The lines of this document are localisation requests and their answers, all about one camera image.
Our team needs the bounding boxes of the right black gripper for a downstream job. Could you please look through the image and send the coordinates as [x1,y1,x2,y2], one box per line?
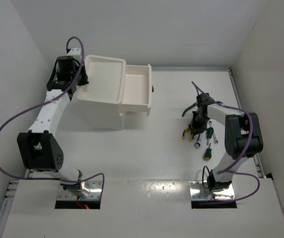
[191,111,210,135]

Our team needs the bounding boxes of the yellow black needle-nose pliers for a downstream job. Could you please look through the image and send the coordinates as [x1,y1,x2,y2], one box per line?
[182,125,192,140]

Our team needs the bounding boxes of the green handled screwdriver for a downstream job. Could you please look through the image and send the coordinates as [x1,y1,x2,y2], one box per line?
[206,126,214,146]

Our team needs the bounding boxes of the white drawer cabinet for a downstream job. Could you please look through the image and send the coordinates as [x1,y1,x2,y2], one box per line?
[58,55,126,131]

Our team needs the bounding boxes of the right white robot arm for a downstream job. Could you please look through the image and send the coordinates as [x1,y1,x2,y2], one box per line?
[186,93,264,191]

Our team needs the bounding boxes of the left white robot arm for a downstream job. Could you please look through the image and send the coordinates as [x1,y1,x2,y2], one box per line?
[17,48,90,199]

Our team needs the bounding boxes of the long silver ratchet wrench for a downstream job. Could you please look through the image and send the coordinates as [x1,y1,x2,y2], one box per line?
[194,133,203,149]

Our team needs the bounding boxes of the small silver wrench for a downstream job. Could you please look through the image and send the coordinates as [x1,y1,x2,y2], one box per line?
[208,121,219,144]

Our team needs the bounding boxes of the green orange stubby screwdriver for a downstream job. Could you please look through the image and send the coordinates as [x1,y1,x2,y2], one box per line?
[204,146,212,161]

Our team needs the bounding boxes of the green handled pliers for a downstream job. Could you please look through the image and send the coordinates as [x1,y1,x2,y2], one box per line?
[181,103,197,117]

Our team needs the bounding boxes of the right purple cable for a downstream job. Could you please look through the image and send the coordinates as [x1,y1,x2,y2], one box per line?
[191,80,261,204]

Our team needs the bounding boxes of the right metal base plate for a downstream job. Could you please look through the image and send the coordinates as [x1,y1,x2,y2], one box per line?
[188,180,235,201]

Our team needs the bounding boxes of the metal base plate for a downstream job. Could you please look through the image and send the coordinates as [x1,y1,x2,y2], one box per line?
[57,180,103,201]
[188,180,235,201]

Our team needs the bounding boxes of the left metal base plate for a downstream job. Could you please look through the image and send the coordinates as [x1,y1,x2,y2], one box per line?
[57,180,103,201]

